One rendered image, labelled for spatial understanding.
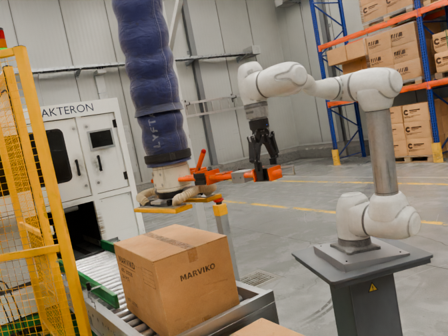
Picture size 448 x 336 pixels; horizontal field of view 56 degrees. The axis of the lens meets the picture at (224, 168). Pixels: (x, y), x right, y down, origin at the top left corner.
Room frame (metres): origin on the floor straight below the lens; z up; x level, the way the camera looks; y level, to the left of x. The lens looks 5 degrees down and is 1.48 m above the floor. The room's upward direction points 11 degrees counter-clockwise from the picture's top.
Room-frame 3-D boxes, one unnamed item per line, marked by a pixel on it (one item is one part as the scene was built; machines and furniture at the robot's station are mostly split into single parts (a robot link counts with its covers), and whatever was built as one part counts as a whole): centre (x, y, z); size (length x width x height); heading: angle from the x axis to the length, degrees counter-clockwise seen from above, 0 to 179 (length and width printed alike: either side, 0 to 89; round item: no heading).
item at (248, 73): (1.59, -0.17, 1.62); 0.13 x 0.11 x 0.16; 38
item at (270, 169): (1.59, -0.16, 1.27); 0.08 x 0.07 x 0.05; 44
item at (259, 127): (1.60, -0.16, 1.44); 0.08 x 0.07 x 0.09; 133
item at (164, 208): (1.96, 0.32, 1.17); 0.34 x 0.10 x 0.05; 44
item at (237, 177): (1.69, -0.07, 1.27); 0.07 x 0.07 x 0.04; 44
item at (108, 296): (3.01, 1.24, 0.60); 1.60 x 0.10 x 0.09; 34
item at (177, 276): (2.19, 0.37, 0.75); 0.60 x 0.40 x 0.40; 31
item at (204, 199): (2.09, 0.19, 1.17); 0.34 x 0.10 x 0.05; 44
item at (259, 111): (1.60, -0.16, 1.51); 0.09 x 0.09 x 0.06
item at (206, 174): (1.85, 0.08, 1.28); 0.10 x 0.08 x 0.06; 134
